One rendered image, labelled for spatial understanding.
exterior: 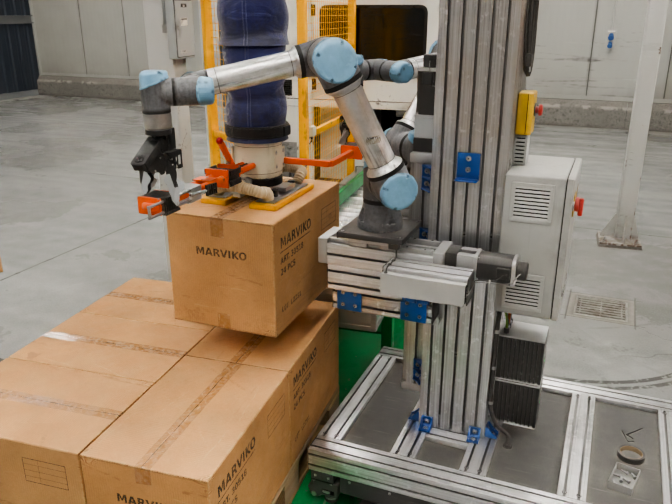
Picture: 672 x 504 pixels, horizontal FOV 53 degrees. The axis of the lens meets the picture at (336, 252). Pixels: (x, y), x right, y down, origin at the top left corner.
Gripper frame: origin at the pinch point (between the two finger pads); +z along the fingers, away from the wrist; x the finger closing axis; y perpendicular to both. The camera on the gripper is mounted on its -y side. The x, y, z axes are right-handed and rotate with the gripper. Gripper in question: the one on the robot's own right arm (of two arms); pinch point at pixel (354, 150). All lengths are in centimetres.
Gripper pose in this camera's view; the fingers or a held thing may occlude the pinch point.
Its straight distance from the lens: 259.9
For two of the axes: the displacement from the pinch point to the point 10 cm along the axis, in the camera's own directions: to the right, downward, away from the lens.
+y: -3.6, 3.2, -8.8
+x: 9.3, 1.2, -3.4
